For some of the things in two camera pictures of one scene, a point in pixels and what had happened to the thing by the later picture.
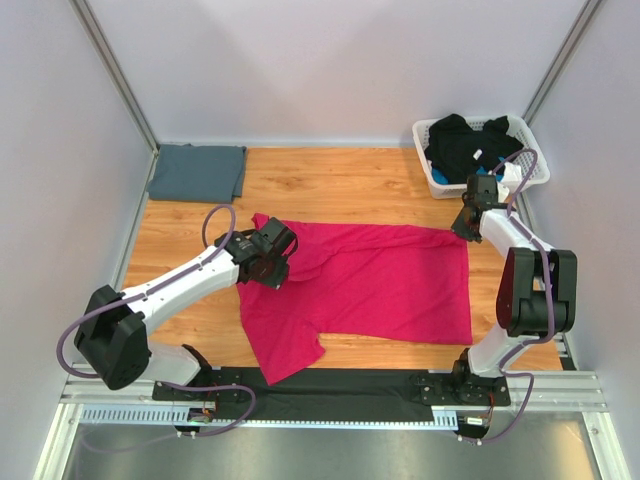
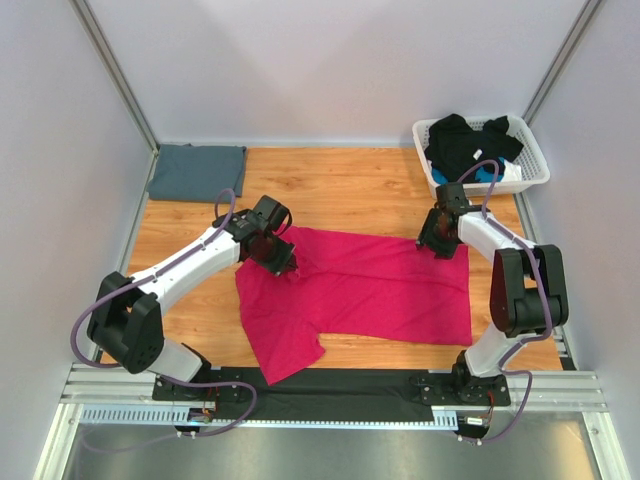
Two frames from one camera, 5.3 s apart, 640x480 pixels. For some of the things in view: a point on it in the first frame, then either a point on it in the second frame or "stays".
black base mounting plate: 329,390 stays
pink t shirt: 370,285 stays
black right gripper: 458,229 to 443,252
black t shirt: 457,150 stays
